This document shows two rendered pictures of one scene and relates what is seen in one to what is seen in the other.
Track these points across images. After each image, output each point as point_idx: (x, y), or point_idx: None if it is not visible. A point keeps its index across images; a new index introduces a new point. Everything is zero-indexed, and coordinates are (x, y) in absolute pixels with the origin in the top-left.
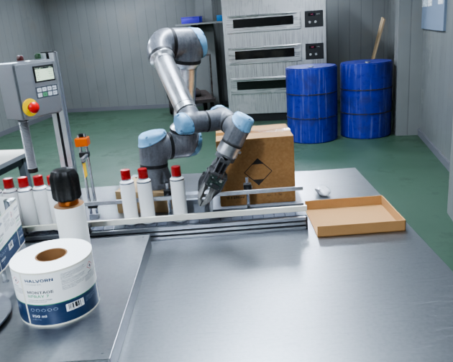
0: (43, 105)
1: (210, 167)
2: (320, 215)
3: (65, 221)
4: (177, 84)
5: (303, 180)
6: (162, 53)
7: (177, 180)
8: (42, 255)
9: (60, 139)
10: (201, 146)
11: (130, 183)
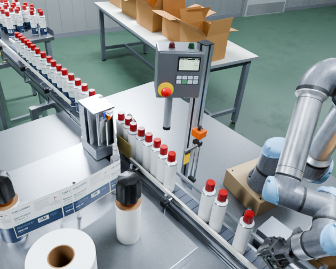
0: (179, 90)
1: (277, 243)
2: None
3: (117, 213)
4: (296, 142)
5: None
6: (309, 94)
7: (242, 226)
8: (62, 247)
9: (190, 117)
10: (324, 181)
11: (208, 196)
